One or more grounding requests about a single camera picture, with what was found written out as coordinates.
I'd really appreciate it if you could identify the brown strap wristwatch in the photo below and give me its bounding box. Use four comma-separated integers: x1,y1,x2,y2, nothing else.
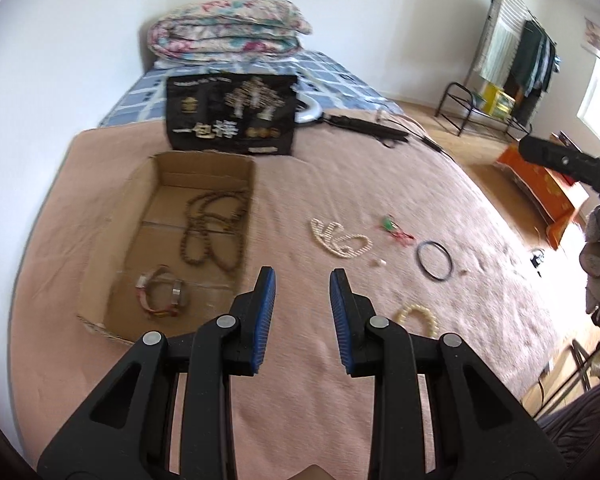
136,266,188,318

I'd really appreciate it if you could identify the orange printed box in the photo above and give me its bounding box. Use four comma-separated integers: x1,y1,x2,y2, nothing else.
495,144,592,251

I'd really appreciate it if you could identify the folded floral quilt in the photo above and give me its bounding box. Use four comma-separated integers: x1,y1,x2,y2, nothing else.
147,0,313,66

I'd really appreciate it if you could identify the blue checked bedsheet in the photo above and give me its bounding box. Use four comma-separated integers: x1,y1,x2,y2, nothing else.
97,50,406,128

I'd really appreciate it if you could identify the black folded light stand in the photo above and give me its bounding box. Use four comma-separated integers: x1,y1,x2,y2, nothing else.
325,114,411,148

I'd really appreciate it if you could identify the pink blanket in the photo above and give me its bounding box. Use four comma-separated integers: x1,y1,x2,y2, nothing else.
7,107,581,480

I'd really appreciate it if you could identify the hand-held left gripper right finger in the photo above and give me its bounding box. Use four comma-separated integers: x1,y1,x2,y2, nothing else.
329,268,566,480

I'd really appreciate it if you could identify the black printed snack bag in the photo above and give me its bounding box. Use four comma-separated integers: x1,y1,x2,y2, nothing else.
166,74,299,157

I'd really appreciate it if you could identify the clothes rack with hanging clothes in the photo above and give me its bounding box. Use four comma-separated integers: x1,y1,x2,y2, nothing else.
472,0,562,98

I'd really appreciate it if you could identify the brown wooden bead necklace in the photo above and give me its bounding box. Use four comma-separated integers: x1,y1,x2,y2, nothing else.
181,190,251,276

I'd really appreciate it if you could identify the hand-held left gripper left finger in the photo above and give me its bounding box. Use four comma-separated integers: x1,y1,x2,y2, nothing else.
36,266,277,480

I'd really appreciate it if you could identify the cream bead bracelet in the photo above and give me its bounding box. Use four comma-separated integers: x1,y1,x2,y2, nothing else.
396,303,440,338

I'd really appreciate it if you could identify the person's right hand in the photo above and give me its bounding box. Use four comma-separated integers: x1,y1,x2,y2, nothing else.
579,204,600,316

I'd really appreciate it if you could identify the black cable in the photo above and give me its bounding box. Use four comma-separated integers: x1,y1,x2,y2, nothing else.
380,110,451,161

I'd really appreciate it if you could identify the white ring light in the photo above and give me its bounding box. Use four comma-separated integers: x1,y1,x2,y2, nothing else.
294,77,327,126

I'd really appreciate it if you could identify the person's grey clothing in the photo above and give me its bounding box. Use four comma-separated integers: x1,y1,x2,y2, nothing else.
536,375,600,467

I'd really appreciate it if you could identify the cardboard box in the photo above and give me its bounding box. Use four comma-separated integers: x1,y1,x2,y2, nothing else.
76,152,257,346

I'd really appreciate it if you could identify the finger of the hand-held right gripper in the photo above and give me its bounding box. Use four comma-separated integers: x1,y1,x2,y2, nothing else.
518,132,600,196

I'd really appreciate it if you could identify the black metal shoe rack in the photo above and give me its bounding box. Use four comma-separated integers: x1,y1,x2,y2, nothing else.
436,81,531,139

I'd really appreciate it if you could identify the black ring bangle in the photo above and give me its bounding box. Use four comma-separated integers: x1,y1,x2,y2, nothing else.
416,241,454,279

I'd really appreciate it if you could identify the green pendant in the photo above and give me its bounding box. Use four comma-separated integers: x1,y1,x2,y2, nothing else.
378,216,416,247

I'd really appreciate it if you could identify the white bead necklace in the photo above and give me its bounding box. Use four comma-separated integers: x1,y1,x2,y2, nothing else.
310,217,372,261

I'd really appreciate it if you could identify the black metal stool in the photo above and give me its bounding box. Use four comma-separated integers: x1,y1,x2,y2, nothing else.
570,339,600,392

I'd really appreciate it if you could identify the yellow box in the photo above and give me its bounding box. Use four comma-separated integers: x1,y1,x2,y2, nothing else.
480,85,517,119

